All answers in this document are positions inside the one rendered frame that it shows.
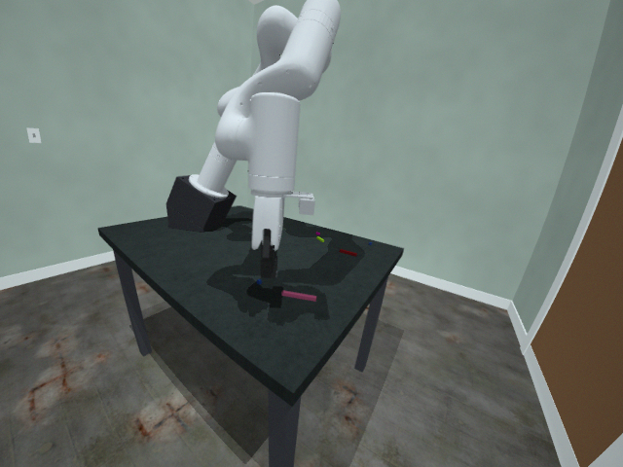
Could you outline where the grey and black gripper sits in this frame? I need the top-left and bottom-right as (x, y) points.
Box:
(251, 190), (292, 278)

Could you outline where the pink rod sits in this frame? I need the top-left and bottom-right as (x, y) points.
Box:
(281, 291), (316, 302)

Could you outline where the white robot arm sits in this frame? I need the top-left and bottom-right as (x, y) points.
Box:
(189, 0), (341, 215)

